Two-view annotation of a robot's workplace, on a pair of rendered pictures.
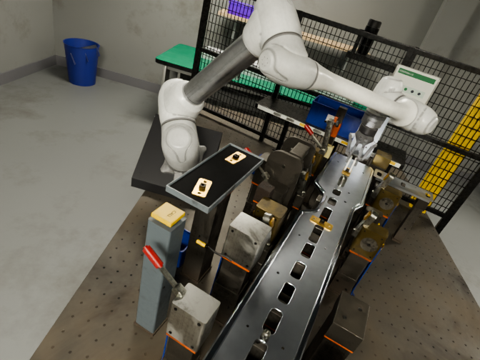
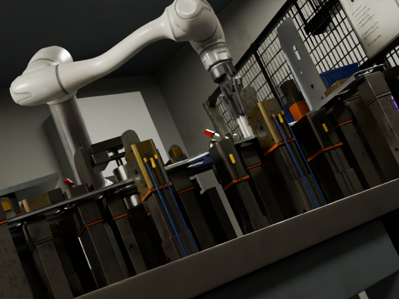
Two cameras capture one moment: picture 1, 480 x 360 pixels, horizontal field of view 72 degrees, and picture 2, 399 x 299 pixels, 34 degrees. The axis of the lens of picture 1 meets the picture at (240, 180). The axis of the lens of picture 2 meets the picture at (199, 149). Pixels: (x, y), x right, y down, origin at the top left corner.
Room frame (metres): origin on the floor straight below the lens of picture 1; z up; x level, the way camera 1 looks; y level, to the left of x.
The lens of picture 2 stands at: (0.03, -1.71, 0.66)
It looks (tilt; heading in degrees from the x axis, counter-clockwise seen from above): 12 degrees up; 46
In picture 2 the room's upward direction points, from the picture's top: 24 degrees counter-clockwise
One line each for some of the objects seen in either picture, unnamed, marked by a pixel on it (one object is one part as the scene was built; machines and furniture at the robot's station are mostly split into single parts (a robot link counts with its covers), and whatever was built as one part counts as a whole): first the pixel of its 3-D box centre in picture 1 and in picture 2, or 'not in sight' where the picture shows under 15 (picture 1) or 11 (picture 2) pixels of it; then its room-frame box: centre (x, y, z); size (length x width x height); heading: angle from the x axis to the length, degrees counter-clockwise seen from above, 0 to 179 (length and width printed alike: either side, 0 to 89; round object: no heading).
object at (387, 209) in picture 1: (376, 221); (291, 164); (1.30, -0.66, 0.87); 0.12 x 0.07 x 0.35; 72
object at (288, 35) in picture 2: (371, 127); (303, 69); (1.67, -0.57, 1.17); 0.12 x 0.01 x 0.34; 72
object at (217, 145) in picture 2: (362, 238); (244, 194); (1.18, -0.59, 0.84); 0.10 x 0.05 x 0.29; 72
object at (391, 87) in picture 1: (387, 96); (202, 26); (1.41, -0.48, 1.39); 0.13 x 0.11 x 0.16; 38
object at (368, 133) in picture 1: (365, 134); (226, 80); (1.42, -0.47, 1.21); 0.08 x 0.07 x 0.09; 72
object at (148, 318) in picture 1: (158, 276); not in sight; (0.62, 0.15, 0.92); 0.08 x 0.08 x 0.44; 72
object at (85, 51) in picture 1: (83, 61); not in sight; (3.83, 2.21, 0.25); 0.43 x 0.41 x 0.50; 91
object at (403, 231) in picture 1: (410, 218); (393, 127); (1.45, -0.88, 0.84); 0.05 x 0.05 x 0.29; 72
